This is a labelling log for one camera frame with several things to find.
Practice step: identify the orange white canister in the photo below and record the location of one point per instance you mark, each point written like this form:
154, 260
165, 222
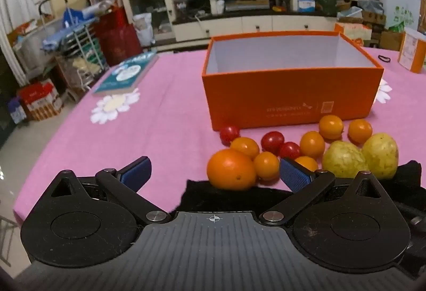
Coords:
411, 51

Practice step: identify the orange printed carton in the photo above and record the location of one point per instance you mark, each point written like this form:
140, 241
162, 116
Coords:
352, 33

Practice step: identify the red white cardboard box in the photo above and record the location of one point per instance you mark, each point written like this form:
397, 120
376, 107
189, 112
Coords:
41, 101

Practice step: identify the black cloth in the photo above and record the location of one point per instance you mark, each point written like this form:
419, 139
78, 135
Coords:
206, 194

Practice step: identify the white plastic bag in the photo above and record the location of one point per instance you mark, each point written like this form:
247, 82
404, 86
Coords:
143, 28

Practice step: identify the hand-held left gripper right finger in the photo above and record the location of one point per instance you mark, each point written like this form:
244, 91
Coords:
294, 175

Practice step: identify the dark green bag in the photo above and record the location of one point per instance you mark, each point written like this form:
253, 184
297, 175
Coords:
326, 3

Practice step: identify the blue white tissue box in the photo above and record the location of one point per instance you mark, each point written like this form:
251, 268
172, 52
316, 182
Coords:
306, 5

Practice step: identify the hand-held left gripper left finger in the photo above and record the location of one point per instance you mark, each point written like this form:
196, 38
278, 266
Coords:
136, 173

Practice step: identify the white television cabinet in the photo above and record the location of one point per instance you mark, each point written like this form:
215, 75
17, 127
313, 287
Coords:
226, 26

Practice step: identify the red cherry tomato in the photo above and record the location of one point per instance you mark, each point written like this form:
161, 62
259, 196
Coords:
273, 142
289, 150
229, 134

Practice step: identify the teal book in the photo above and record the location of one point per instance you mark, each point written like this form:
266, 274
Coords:
126, 73

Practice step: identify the white glass-door cabinet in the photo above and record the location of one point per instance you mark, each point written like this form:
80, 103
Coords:
148, 4

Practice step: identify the yellow passion fruit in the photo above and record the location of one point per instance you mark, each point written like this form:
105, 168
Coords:
381, 156
344, 159

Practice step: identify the red bag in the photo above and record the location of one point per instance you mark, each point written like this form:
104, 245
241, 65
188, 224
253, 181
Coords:
116, 41

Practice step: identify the orange cardboard box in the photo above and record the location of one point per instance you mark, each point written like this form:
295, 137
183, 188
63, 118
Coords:
283, 101

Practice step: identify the pink daisy tablecloth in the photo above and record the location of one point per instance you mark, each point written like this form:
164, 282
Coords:
166, 118

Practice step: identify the white bottle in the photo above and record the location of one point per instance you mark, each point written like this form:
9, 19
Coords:
221, 6
213, 5

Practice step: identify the large orange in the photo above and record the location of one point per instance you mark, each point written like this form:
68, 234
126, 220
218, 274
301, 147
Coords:
229, 169

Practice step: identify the small blue carton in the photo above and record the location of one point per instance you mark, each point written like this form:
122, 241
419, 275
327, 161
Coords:
17, 111

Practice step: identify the brown cardboard box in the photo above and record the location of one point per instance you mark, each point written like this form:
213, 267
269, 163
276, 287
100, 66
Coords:
391, 41

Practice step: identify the cluster of small orange tomatoes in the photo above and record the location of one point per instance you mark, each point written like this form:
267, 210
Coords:
312, 144

